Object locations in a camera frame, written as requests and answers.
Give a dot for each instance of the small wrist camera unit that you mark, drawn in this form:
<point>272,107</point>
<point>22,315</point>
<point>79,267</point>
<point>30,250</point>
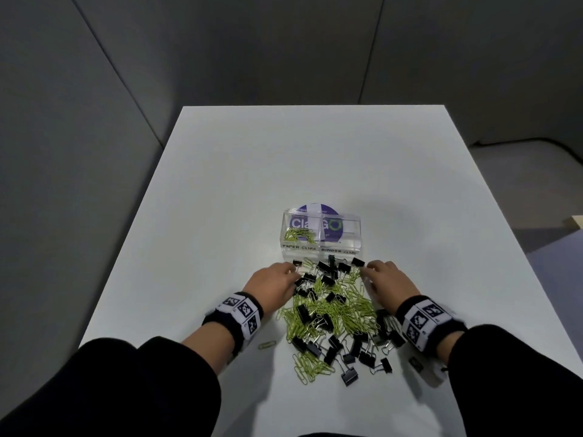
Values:
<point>428,370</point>

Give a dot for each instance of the black wristband with marker tags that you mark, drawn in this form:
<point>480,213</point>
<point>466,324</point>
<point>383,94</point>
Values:
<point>239,314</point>
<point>426,320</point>

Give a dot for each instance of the person's right forearm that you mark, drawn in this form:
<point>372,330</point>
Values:
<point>501,373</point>

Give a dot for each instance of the green paper clips inside box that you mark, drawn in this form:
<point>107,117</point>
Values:
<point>298,235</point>

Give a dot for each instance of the person's right hand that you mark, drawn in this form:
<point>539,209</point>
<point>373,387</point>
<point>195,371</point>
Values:
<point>395,286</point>

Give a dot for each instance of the person's left forearm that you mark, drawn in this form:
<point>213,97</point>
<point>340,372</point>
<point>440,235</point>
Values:
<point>207,348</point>

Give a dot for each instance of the clear plastic clip organizer box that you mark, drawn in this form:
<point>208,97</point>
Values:
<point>344,232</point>

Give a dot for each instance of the single stray green paper clip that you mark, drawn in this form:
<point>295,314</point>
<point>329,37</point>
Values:
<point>267,344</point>

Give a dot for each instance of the pile of green paper clips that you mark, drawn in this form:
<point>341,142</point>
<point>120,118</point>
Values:
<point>348,304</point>

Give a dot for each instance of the pile of black binder clips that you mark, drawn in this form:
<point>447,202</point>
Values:
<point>304,314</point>

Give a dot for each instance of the light wooden piece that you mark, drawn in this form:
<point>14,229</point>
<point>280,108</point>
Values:
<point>575,221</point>

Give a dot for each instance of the person's left fingers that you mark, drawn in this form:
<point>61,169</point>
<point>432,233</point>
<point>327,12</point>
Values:
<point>290,273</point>

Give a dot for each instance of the person's left hand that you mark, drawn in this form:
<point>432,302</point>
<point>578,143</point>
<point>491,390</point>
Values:
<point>268,286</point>

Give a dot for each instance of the person's right fingers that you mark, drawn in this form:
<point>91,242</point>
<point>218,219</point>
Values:
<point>374,271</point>

